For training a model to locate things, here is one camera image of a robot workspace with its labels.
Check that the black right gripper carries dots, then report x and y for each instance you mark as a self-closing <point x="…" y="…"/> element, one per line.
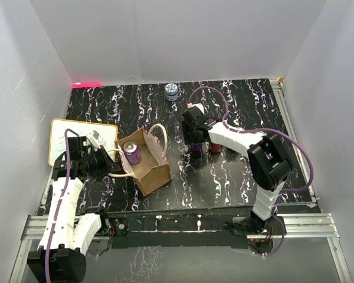
<point x="189" y="138"/>

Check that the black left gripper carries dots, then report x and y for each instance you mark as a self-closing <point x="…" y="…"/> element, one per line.
<point x="108" y="167"/>

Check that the purple soda can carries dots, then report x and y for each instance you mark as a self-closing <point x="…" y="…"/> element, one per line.
<point x="132" y="152"/>
<point x="195" y="147"/>

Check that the red cola can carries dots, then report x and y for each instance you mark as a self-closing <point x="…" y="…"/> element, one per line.
<point x="216" y="148"/>

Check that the patterned canvas tote bag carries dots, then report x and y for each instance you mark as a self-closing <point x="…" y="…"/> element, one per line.
<point x="153" y="171"/>

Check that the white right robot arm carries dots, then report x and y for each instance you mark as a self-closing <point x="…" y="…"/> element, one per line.
<point x="269" y="161"/>

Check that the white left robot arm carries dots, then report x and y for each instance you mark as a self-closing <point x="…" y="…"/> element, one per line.
<point x="61" y="253"/>

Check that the blue white round jar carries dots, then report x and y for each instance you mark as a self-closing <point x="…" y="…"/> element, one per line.
<point x="171" y="91"/>

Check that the pink tape strip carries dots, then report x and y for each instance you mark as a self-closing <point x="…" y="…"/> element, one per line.
<point x="85" y="85"/>

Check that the small whiteboard orange frame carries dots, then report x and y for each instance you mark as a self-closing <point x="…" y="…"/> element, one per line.
<point x="107" y="135"/>

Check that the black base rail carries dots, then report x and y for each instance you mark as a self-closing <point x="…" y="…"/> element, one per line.
<point x="228" y="226"/>

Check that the aluminium frame rail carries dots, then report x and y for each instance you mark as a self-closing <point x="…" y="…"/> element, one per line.
<point x="311" y="225"/>

